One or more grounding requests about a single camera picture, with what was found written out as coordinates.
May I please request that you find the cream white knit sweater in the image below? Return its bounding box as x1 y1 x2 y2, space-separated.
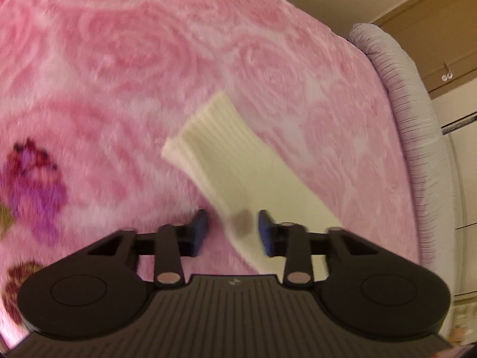
162 93 341 275

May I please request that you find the lilac striped duvet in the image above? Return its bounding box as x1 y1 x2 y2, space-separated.
349 24 457 291

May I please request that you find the pink rose pattern blanket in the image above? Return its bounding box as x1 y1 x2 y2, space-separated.
1 0 433 345

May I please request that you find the brown wooden door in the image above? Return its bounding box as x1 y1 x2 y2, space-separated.
374 0 477 99

